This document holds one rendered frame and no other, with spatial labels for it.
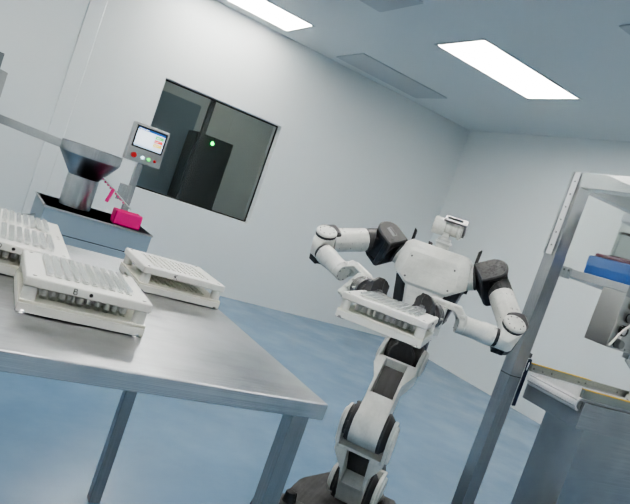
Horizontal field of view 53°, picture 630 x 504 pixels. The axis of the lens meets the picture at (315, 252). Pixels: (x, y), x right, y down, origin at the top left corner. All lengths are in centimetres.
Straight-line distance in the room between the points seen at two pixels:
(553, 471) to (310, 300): 528
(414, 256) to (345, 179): 524
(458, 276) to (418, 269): 14
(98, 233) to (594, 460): 277
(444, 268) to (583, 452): 89
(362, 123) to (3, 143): 382
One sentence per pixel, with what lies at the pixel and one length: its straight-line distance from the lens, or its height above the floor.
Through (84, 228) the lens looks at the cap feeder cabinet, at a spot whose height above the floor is 69.
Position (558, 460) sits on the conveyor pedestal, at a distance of 273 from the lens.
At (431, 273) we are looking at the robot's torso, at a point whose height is 114.
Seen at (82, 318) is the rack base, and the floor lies 86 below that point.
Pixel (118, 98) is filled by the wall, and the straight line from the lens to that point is 657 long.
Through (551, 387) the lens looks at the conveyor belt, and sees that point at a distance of 262.
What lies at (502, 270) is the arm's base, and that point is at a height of 123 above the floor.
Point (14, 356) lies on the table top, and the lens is 109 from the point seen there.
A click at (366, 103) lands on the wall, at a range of 762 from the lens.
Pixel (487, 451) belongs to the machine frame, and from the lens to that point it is 275.
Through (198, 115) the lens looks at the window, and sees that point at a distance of 687.
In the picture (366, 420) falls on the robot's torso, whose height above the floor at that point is 60.
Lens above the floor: 120
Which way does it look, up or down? 3 degrees down
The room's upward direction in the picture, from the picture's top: 19 degrees clockwise
